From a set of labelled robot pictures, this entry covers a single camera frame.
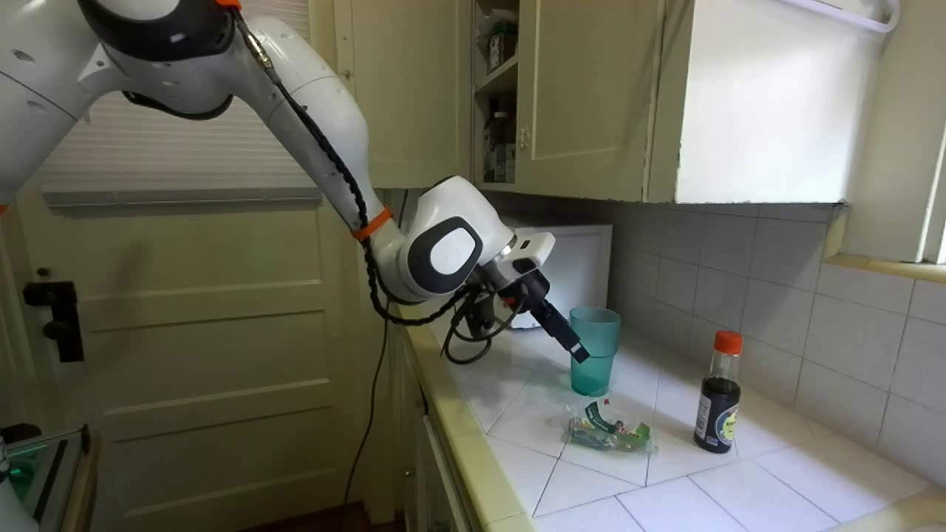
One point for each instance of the dark sauce bottle red cap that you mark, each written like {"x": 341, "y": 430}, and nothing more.
{"x": 718, "y": 393}

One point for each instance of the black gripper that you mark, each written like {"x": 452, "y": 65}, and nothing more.
{"x": 526, "y": 297}

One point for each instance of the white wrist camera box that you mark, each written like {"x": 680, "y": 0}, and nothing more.
{"x": 533, "y": 247}

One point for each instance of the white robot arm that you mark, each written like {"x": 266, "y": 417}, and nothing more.
{"x": 196, "y": 61}

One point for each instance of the cream upper cabinet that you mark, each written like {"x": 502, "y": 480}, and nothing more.
{"x": 675, "y": 102}

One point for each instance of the teal translucent plastic cup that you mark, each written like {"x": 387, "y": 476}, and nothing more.
{"x": 599, "y": 333}

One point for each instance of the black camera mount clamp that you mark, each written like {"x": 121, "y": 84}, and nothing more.
{"x": 62, "y": 322}

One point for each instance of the crumpled green plastic wrapper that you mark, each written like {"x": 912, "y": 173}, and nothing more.
{"x": 599, "y": 427}

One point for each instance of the white microwave oven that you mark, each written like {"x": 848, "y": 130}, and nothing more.
{"x": 578, "y": 265}

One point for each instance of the cream panelled door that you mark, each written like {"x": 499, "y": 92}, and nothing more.
{"x": 226, "y": 362}

